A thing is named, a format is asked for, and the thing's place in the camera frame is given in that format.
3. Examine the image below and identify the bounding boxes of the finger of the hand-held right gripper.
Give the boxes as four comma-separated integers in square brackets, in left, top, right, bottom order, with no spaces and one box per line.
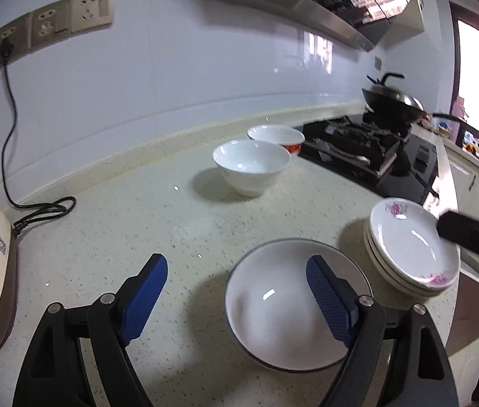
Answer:
[437,211,479,278]

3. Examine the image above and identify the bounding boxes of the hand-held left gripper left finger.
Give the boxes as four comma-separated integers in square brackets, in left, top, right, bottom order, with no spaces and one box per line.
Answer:
[13,253,168,407]

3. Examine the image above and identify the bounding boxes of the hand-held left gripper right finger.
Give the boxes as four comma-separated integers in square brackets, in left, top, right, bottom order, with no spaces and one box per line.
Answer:
[306,255,461,407]

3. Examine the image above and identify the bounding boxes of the white floral plate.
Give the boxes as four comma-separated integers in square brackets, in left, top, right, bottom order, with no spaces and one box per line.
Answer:
[369,198,461,286]
[366,220,457,292]
[364,227,454,298]

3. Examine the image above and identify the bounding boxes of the plain white bowl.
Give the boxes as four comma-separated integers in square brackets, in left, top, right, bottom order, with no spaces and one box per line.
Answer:
[213,139,292,198]

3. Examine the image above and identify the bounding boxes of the white bowl with red band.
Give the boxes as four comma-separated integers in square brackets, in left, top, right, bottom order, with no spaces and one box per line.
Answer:
[247,124,306,155]

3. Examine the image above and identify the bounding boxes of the white kitchen cabinets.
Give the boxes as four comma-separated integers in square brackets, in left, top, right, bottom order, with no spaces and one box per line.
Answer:
[445,144,479,272]

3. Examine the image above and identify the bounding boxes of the black glass gas stove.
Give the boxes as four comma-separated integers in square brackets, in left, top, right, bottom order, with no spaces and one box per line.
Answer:
[299,114,439,208]

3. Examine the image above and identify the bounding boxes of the black burner grate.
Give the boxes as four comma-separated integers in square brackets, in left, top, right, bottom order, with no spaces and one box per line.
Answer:
[307,119,412,176]

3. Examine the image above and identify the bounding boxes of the dark wok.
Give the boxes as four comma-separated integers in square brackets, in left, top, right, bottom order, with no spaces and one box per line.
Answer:
[362,72,469,127]

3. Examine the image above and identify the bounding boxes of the black power plug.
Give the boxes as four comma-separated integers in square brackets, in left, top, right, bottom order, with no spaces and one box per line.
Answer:
[0,36,14,65]

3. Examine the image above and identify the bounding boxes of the steel range hood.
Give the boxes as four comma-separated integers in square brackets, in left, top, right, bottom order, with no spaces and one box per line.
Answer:
[218,0,424,52]

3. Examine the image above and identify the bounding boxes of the black power cable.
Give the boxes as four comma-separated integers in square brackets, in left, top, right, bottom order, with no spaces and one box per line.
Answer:
[1,61,77,238]

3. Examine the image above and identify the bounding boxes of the beige wall socket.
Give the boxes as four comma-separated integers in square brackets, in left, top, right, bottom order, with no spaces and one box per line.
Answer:
[30,0,73,49]
[0,14,32,73]
[71,0,115,32]

